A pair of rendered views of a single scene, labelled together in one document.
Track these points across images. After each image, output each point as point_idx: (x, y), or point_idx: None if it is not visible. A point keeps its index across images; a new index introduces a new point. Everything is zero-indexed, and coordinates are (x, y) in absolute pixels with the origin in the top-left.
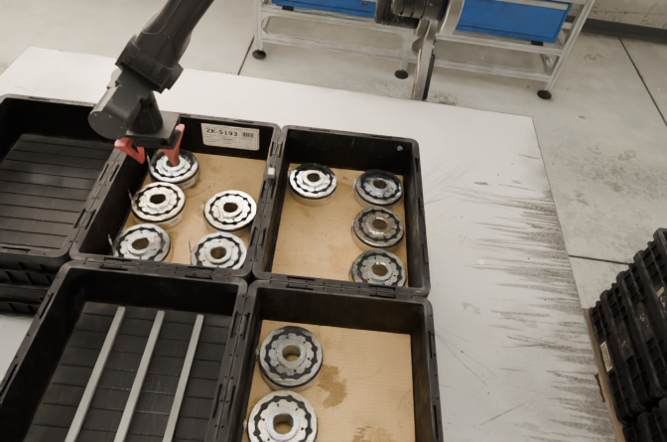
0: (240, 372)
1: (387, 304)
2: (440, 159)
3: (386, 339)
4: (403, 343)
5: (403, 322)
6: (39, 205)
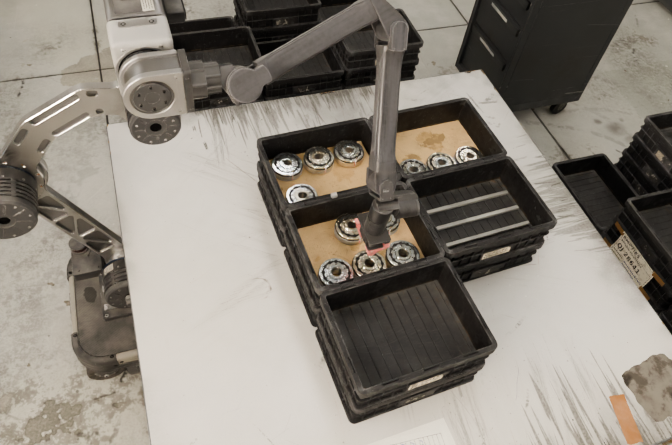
0: (445, 166)
1: None
2: (191, 171)
3: None
4: None
5: None
6: (406, 337)
